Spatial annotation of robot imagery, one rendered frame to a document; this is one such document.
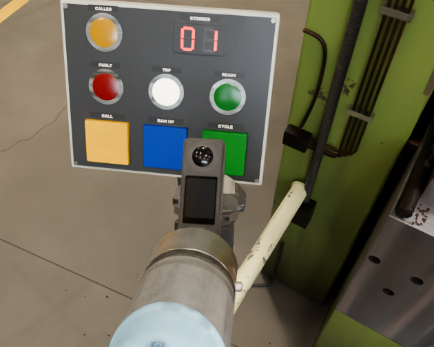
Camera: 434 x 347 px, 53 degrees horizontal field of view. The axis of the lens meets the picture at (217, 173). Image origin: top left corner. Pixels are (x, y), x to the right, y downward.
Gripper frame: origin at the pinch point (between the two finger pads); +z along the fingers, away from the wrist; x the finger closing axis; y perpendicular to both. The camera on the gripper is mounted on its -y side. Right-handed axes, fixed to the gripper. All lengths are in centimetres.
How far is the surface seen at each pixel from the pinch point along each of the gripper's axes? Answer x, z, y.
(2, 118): -121, 143, 40
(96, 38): -21.2, 10.5, -16.6
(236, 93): 1.4, 10.5, -9.7
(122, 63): -17.1, 10.8, -12.9
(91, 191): -63, 110, 59
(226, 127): 0.3, 10.8, -3.9
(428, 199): 36.5, 15.0, 7.2
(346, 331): 34, 38, 57
